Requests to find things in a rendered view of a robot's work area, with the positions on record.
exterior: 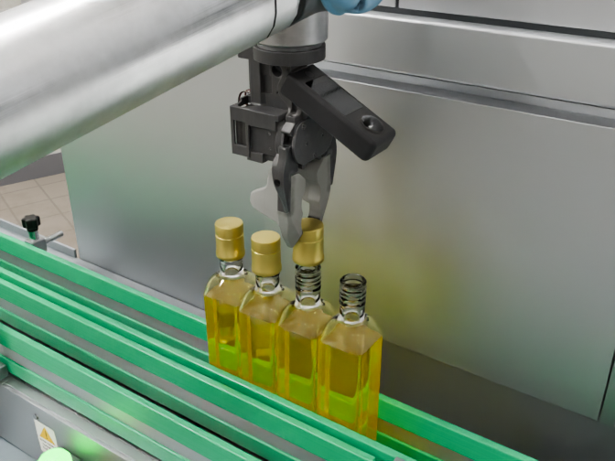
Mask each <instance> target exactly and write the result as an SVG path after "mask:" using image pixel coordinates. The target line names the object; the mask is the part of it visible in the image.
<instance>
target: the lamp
mask: <svg viewBox="0 0 615 461"><path fill-rule="evenodd" d="M38 461H72V459H71V456H70V453H69V452H68V451H66V450H64V449H62V448H53V449H49V450H48V451H46V452H45V453H44V454H43V455H42V456H41V457H40V458H39V460H38Z"/></svg>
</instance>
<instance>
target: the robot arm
mask: <svg viewBox="0 0 615 461"><path fill-rule="evenodd" d="M381 2H382V0H32V1H29V2H26V3H24V4H22V5H18V6H16V7H13V8H11V9H8V10H6V11H4V12H1V13H0V180H1V179H2V178H4V177H7V176H9V175H11V174H13V173H15V172H16V171H17V170H19V169H21V168H23V167H25V166H28V165H30V164H32V163H33V162H35V161H37V160H39V159H40V158H42V157H44V156H46V155H48V154H50V153H52V152H54V151H56V150H58V149H60V148H61V147H63V146H64V145H67V144H69V143H71V142H73V141H75V140H77V139H78V138H80V137H82V136H84V135H86V134H88V133H90V132H91V131H93V130H95V129H97V128H99V127H101V126H103V125H105V124H107V123H109V122H110V121H112V120H114V119H116V118H118V117H120V116H122V115H123V114H125V113H128V112H130V111H132V110H133V109H135V108H136V107H138V106H140V105H142V104H144V103H146V102H149V101H151V100H152V99H154V98H156V97H157V96H159V95H161V94H163V93H165V92H167V91H169V90H171V89H173V88H175V87H177V86H178V85H180V84H181V83H183V82H185V81H187V80H190V79H192V78H194V77H196V76H197V75H199V74H201V73H202V72H204V71H206V70H209V69H211V68H212V67H214V66H216V65H218V64H220V63H222V62H224V61H225V60H227V59H229V58H231V57H233V56H235V55H237V54H238V58H241V59H248V62H249V84H250V89H248V90H246V91H241V92H240V94H239V97H238V102H237V103H235V104H233V105H230V117H231V134H232V153H233V154H236V155H242V156H246V157H247V160H251V161H254V162H257V163H261V164H263V163H265V162H266V161H268V160H269V161H272V162H273V164H272V167H271V168H270V169H269V171H268V178H267V185H266V186H265V187H263V188H258V189H255V190H253V191H252V193H251V197H250V200H251V204H252V206H253V207H254V209H256V210H258V211H259V212H261V213H262V214H264V215H265V216H266V217H268V218H269V219H271V220H273V221H275V222H276V223H278V225H279V227H280V230H281V233H282V236H283V239H284V241H285V243H286V245H287V247H289V248H293V247H294V246H295V245H296V243H297V241H298V240H299V238H300V237H301V235H302V234H303V231H302V228H301V220H302V216H303V211H302V199H303V200H305V201H306V202H307V203H309V213H308V216H307V217H308V218H314V219H318V220H321V221H322V220H323V216H324V213H325V210H326V207H327V204H328V200H329V193H330V186H331V185H332V183H333V177H334V171H335V165H336V157H337V143H336V139H337V140H338V141H340V142H341V143H342V144H343V145H345V146H346V147H347V148H348V149H349V150H351V151H352V152H353V153H354V154H355V155H356V156H357V157H359V158H360V159H361V160H363V161H367V160H369V159H371V158H373V157H374V156H376V155H378V154H380V153H381V152H382V151H383V150H385V149H387V148H388V146H389V145H390V143H391V142H392V141H393V139H394V137H395V129H394V128H393V127H391V126H390V125H389V124H388V123H386V122H385V121H384V120H383V119H381V118H380V117H379V116H378V115H376V114H375V113H374V112H372V111H371V110H370V109H369V108H367V107H366V106H365V105H364V104H362V103H361V102H360V101H358V100H357V99H356V98H355V97H353V96H352V95H351V94H350V93H348V92H347V91H346V90H345V89H343V88H342V87H341V86H340V85H339V84H338V83H337V82H336V81H334V80H333V79H332V78H330V77H329V76H328V75H327V74H325V73H324V72H323V71H322V70H320V69H319V68H318V67H316V66H315V65H314V64H315V63H318V62H321V61H322V60H324V59H325V58H326V43H325V41H326V40H327V39H328V35H329V12H330V13H331V14H332V15H336V16H342V15H344V14H363V13H366V12H368V11H371V10H372V9H374V8H375V7H376V6H378V5H379V4H380V3H381ZM310 64H312V65H310ZM308 65H309V66H308ZM243 92H244V96H243V97H241V95H242V93H243ZM246 92H247V93H250V94H247V95H246ZM248 103H250V104H248ZM243 105H246V106H244V107H241V106H243ZM235 126H236V135H235Z"/></svg>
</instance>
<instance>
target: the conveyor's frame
mask: <svg viewBox="0 0 615 461"><path fill-rule="evenodd" d="M4 379H6V380H7V382H5V385H1V384H0V436H2V437H3V438H4V439H5V440H7V441H8V442H10V443H11V444H13V445H15V446H16V447H18V448H19V449H21V450H22V451H24V452H25V453H27V454H28V455H30V456H32V457H34V458H35V459H37V461H38V460H39V458H40V457H41V456H42V455H43V454H44V453H45V452H46V451H48V450H49V449H53V448H63V449H65V450H67V451H68V452H70V453H71V454H73V455H75V456H77V457H78V458H79V459H80V460H82V461H156V460H154V459H152V458H151V457H149V456H146V455H145V454H143V453H141V452H140V451H138V450H136V449H134V448H133V447H131V446H130V445H128V444H126V443H124V442H123V441H121V440H119V439H118V438H117V437H114V436H112V435H111V434H108V433H107V432H105V431H104V430H102V429H101V428H99V427H97V426H96V425H94V424H92V423H90V422H88V421H86V420H85V419H83V418H81V417H80V416H79V415H77V414H75V413H73V412H71V411H69V410H68V409H66V408H64V407H63V406H61V405H59V404H57V403H56V402H53V401H52V400H51V399H49V398H47V397H46V396H44V395H42V394H41V393H39V392H37V391H35V390H33V389H31V388H30V387H28V386H26V385H25V384H24V383H22V382H20V381H18V380H16V379H14V378H13V377H11V376H9V375H8V376H7V377H5V378H4Z"/></svg>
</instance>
